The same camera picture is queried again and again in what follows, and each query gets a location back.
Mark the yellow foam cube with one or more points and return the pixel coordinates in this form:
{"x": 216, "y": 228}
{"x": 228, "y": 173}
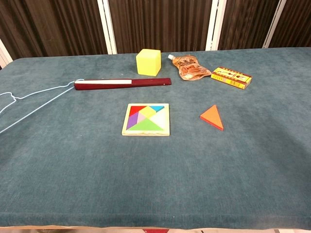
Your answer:
{"x": 148, "y": 63}

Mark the white partition post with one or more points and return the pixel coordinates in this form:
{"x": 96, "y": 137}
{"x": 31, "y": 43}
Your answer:
{"x": 108, "y": 24}
{"x": 273, "y": 24}
{"x": 5, "y": 55}
{"x": 215, "y": 24}

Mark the red tangram triangle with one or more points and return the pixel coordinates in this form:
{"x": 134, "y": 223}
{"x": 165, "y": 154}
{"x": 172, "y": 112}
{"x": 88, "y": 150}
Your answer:
{"x": 134, "y": 110}

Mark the purple tangram parallelogram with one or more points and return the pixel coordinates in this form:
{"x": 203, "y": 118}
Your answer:
{"x": 132, "y": 120}

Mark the teal fabric tablecloth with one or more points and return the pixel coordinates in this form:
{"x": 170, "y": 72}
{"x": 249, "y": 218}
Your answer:
{"x": 73, "y": 170}

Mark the yellow printed cardboard box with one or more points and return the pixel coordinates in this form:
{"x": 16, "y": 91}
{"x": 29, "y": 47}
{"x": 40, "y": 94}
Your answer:
{"x": 230, "y": 77}

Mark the cyan tangram triangle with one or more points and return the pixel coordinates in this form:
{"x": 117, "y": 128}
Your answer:
{"x": 157, "y": 108}

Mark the green tangram triangle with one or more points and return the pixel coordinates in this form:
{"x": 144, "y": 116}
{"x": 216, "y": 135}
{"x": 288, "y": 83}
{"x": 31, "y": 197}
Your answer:
{"x": 147, "y": 125}

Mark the orange wooden triangle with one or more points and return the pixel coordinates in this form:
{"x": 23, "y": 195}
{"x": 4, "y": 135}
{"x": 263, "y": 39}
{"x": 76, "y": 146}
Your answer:
{"x": 212, "y": 117}

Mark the yellow tangram piece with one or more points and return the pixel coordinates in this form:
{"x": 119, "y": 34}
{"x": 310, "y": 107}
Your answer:
{"x": 148, "y": 111}

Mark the dark brown ribbed panel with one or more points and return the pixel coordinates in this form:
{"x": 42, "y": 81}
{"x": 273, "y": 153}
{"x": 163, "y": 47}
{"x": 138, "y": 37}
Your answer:
{"x": 296, "y": 24}
{"x": 48, "y": 24}
{"x": 245, "y": 24}
{"x": 160, "y": 24}

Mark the brown spout drink pouch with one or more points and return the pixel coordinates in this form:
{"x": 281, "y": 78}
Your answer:
{"x": 192, "y": 69}

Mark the pink tangram triangle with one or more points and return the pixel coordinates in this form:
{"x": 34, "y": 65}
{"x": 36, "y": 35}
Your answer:
{"x": 141, "y": 118}

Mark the wooden tangram tray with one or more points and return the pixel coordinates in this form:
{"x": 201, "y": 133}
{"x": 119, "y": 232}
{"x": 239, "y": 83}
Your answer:
{"x": 145, "y": 133}

